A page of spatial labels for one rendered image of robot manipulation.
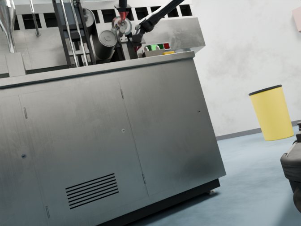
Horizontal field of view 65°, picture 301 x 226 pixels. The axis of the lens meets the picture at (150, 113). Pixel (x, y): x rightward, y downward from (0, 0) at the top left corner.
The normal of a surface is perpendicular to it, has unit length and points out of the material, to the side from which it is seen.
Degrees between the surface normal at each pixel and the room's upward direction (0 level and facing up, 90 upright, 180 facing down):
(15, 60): 90
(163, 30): 90
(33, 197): 90
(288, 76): 90
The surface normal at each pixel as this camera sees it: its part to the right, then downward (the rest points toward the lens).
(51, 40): 0.33, -0.16
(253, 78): -0.63, 0.11
